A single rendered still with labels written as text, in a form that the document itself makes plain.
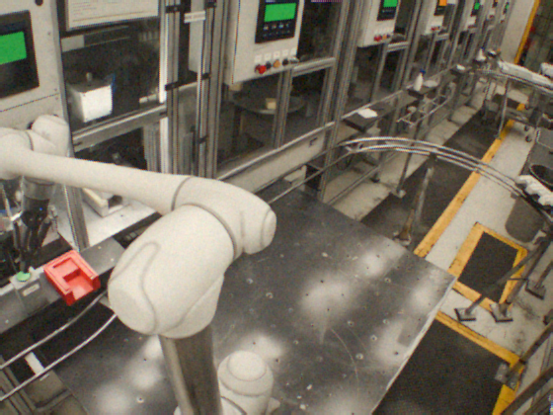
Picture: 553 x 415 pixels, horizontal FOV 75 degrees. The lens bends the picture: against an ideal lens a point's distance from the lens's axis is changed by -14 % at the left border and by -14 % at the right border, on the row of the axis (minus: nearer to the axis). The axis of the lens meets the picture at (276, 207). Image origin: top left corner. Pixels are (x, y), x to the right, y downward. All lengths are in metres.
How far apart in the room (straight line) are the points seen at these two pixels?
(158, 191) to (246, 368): 0.55
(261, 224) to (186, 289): 0.18
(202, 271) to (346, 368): 0.98
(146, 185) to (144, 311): 0.32
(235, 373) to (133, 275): 0.60
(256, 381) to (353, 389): 0.46
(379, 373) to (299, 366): 0.29
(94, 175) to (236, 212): 0.33
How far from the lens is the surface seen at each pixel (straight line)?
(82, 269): 1.38
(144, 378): 1.43
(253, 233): 0.69
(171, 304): 0.59
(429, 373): 2.49
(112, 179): 0.86
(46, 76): 1.19
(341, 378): 1.48
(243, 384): 1.11
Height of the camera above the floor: 1.92
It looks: 36 degrees down
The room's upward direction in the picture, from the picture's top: 9 degrees clockwise
